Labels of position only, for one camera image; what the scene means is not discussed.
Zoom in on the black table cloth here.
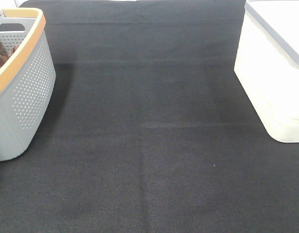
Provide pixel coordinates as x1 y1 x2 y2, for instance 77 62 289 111
0 0 299 233

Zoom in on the white storage box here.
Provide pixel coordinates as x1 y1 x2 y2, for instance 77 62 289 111
234 0 299 143

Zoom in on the grey perforated laundry basket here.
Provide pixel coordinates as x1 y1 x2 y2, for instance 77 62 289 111
0 8 56 162

